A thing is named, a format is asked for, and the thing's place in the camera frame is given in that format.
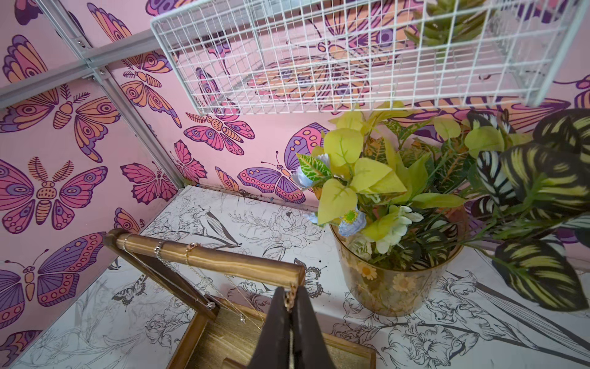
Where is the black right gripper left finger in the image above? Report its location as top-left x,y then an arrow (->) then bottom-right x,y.
247,287 -> 290,369

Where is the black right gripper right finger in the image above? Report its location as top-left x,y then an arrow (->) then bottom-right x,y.
290,286 -> 336,369

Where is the wooden jewelry display stand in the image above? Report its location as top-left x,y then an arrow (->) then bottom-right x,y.
106,229 -> 376,368

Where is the artificial plant in gold pot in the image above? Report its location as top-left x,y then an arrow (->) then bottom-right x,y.
293,109 -> 589,317

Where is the small succulent in basket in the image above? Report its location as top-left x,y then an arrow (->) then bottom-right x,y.
404,0 -> 494,47

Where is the thin gold pendant necklace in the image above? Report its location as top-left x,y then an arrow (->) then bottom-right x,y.
183,241 -> 247,324

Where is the silver crystal bead necklace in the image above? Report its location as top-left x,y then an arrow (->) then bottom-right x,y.
120,232 -> 218,311

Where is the white wire wall basket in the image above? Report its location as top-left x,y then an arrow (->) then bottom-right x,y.
146,1 -> 589,114

